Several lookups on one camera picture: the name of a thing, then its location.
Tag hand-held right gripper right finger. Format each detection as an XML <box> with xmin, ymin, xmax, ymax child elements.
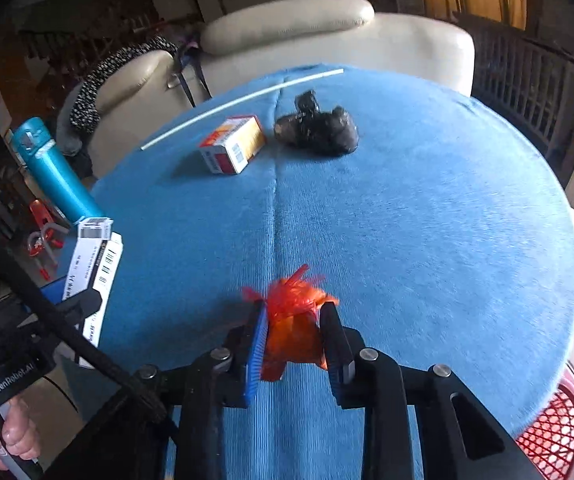
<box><xmin>318</xmin><ymin>302</ymin><xmax>544</xmax><ymax>480</ymax></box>

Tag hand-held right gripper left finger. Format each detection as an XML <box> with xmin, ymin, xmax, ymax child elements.
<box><xmin>132</xmin><ymin>302</ymin><xmax>270</xmax><ymax>480</ymax></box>

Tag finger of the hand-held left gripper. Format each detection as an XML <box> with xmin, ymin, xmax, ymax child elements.
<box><xmin>58</xmin><ymin>287</ymin><xmax>104</xmax><ymax>322</ymax></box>

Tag blue and white toothpaste box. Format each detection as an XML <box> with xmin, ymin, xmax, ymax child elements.
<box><xmin>70</xmin><ymin>216</ymin><xmax>124</xmax><ymax>363</ymax></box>

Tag orange plastic bag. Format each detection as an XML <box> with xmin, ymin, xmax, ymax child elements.
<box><xmin>241</xmin><ymin>263</ymin><xmax>341</xmax><ymax>382</ymax></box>

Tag red mesh plastic basket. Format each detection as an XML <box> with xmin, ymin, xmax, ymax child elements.
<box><xmin>514</xmin><ymin>374</ymin><xmax>574</xmax><ymax>480</ymax></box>

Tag person's left hand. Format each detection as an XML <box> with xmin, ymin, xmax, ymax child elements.
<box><xmin>0</xmin><ymin>399</ymin><xmax>43</xmax><ymax>472</ymax></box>

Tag blue tablecloth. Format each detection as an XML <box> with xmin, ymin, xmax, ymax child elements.
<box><xmin>57</xmin><ymin>62</ymin><xmax>574</xmax><ymax>480</ymax></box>

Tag teal water bottle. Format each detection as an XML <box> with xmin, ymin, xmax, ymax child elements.
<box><xmin>11</xmin><ymin>117</ymin><xmax>104</xmax><ymax>227</ymax></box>

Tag orange and white small box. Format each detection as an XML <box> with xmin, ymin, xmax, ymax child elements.
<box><xmin>198</xmin><ymin>115</ymin><xmax>268</xmax><ymax>175</ymax></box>

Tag black and white patterned cloth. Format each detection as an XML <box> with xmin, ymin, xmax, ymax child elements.
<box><xmin>70</xmin><ymin>36</ymin><xmax>181</xmax><ymax>134</ymax></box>

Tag knotted black plastic bag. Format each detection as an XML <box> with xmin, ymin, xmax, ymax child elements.
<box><xmin>273</xmin><ymin>89</ymin><xmax>360</xmax><ymax>157</ymax></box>

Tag thin white stick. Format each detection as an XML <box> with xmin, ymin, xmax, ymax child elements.
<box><xmin>140</xmin><ymin>68</ymin><xmax>344</xmax><ymax>151</ymax></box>

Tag wooden staircase railing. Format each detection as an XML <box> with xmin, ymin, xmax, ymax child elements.
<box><xmin>17</xmin><ymin>0</ymin><xmax>169</xmax><ymax>77</ymax></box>

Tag cream leather sofa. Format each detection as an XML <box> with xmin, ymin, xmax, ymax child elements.
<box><xmin>57</xmin><ymin>0</ymin><xmax>476</xmax><ymax>182</ymax></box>

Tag wooden baby crib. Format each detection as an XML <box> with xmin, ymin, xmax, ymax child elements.
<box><xmin>454</xmin><ymin>10</ymin><xmax>574</xmax><ymax>162</ymax></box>

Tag black braided strap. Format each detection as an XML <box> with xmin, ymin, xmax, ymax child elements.
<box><xmin>0</xmin><ymin>209</ymin><xmax>169</xmax><ymax>423</ymax></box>

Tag dark bag strap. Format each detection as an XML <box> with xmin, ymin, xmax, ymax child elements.
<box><xmin>167</xmin><ymin>34</ymin><xmax>213</xmax><ymax>109</ymax></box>

